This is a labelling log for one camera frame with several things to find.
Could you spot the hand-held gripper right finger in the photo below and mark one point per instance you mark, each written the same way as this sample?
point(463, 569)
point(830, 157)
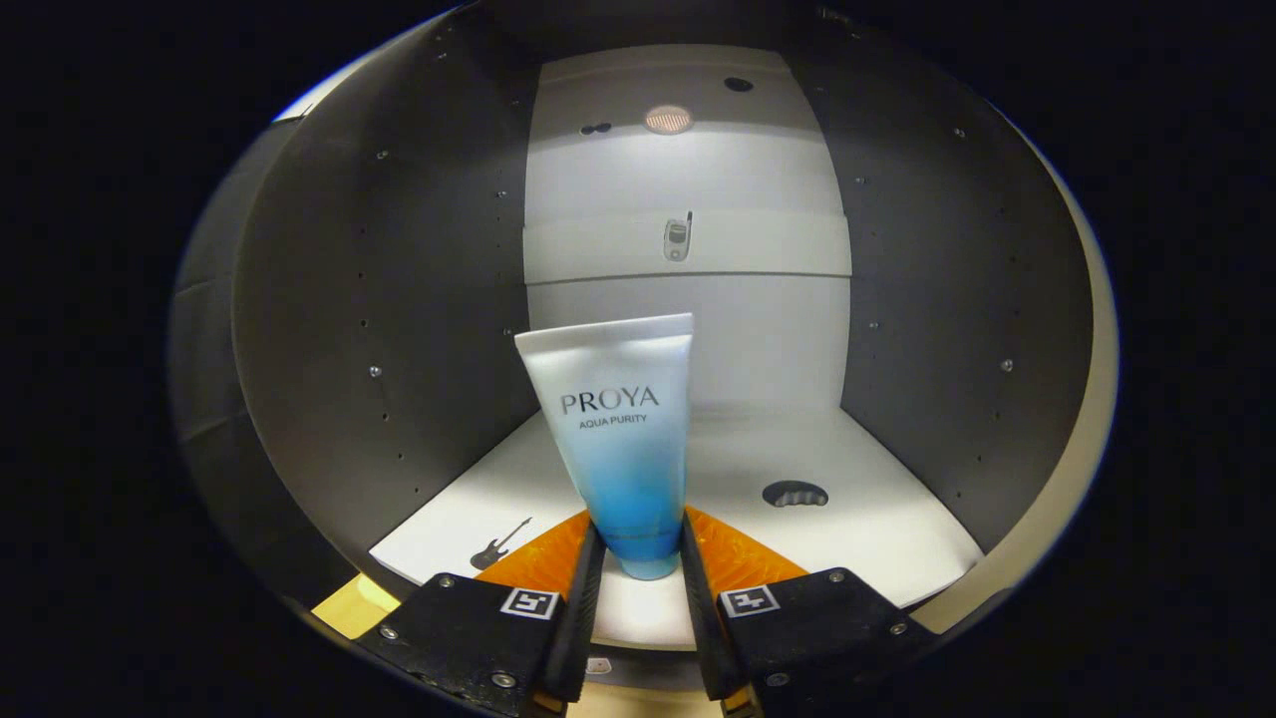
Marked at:
point(817, 628)

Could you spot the white and blue cosmetic tube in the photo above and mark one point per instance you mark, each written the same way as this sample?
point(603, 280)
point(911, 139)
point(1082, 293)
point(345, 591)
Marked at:
point(623, 449)

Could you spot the black backdrop cloth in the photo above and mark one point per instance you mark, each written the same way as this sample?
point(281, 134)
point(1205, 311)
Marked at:
point(204, 399)

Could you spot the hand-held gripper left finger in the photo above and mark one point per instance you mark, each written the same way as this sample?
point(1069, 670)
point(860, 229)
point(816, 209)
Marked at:
point(469, 628)

